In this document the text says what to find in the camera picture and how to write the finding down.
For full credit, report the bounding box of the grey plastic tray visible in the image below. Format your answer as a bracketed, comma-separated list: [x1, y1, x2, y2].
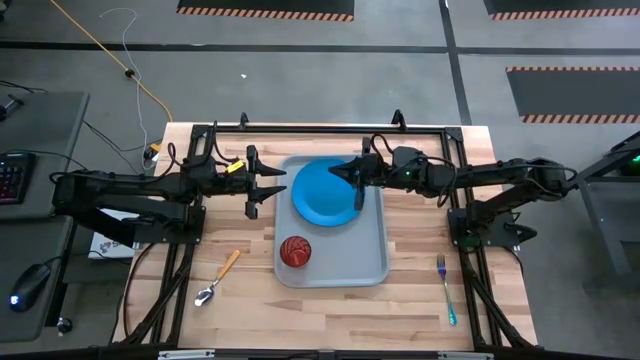
[273, 153, 390, 289]

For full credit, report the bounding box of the red ribbed cup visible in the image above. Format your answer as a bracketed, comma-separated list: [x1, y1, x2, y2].
[279, 235, 313, 269]

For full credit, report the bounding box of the grey desk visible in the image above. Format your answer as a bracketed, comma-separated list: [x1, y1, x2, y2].
[0, 91, 90, 344]

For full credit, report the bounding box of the silver metal bracket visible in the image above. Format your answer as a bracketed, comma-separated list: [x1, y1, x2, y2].
[157, 349, 216, 360]
[438, 351, 495, 360]

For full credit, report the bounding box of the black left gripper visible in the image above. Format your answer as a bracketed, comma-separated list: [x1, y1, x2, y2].
[212, 144, 288, 221]

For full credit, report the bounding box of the metal fork with teal handle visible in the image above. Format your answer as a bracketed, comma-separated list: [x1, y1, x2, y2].
[436, 253, 459, 326]

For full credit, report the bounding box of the black hazard-striped floor mat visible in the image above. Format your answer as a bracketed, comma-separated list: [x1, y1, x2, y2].
[505, 65, 640, 125]
[483, 0, 640, 22]
[175, 0, 355, 23]

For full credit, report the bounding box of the black metal stand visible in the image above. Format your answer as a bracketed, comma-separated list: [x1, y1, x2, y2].
[549, 130, 640, 292]

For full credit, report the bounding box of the black metal table frame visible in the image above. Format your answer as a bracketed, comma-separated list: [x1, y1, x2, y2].
[113, 123, 540, 351]

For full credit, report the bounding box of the black front rail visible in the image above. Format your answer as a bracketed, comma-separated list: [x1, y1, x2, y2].
[0, 344, 640, 360]

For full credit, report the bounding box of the white and yellow power plug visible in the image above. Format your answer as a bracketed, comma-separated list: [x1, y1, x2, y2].
[142, 143, 162, 171]

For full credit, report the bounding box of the metal spoon with wooden handle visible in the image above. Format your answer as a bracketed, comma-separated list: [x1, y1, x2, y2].
[193, 249, 242, 308]

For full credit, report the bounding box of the small black device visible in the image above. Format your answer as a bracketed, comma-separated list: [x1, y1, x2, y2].
[0, 94, 25, 121]

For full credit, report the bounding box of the black backlit keyboard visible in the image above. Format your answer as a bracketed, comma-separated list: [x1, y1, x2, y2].
[0, 152, 36, 205]

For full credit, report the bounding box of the white printed box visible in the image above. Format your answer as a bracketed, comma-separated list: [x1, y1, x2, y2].
[88, 208, 142, 261]

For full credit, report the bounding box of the black computer mouse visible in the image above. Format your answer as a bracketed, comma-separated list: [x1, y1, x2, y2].
[8, 263, 52, 314]

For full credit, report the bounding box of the blue plastic plate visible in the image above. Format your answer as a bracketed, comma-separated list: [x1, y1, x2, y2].
[291, 158, 364, 228]

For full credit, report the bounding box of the white floor cable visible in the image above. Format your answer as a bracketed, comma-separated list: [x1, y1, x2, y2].
[98, 6, 150, 151]

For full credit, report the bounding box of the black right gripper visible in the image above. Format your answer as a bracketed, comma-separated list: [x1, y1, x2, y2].
[328, 137, 399, 211]

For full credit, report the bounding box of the yellow floor cable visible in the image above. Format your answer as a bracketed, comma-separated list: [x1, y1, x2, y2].
[48, 0, 174, 123]

